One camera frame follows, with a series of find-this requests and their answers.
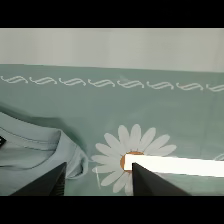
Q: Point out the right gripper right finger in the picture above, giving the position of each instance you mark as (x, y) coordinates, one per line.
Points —
(148, 183)

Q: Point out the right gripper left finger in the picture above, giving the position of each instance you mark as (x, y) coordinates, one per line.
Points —
(53, 183)

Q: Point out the light blue T-shirt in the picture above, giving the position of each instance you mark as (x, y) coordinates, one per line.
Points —
(30, 151)

